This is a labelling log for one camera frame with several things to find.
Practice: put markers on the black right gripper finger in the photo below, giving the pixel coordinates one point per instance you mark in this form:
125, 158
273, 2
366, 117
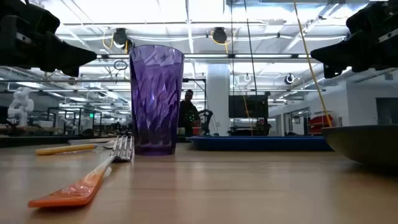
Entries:
330, 71
342, 53

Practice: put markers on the black round plate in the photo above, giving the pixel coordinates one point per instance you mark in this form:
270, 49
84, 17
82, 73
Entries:
363, 143

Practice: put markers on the purple faceted plastic cup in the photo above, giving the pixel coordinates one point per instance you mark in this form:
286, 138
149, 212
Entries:
157, 102

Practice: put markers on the blue plastic tray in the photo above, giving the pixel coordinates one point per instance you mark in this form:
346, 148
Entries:
258, 143

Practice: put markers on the red tool cabinet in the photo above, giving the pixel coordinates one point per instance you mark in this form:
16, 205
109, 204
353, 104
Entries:
320, 124

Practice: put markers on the white humanoid robot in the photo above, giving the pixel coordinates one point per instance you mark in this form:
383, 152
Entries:
20, 107

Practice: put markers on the black monitor screen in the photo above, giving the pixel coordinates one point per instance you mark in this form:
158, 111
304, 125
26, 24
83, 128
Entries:
248, 106

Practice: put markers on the person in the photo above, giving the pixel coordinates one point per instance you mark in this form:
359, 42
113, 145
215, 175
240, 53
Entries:
187, 115

